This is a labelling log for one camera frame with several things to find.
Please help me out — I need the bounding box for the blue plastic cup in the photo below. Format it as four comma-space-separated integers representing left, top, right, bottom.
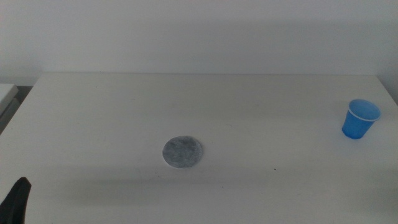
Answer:
341, 98, 382, 140

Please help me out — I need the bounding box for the round grey cup mat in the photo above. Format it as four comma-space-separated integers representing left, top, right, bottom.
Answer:
162, 135, 204, 169

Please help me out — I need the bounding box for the white side furniture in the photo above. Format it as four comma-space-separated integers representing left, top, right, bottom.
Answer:
0, 83, 20, 116

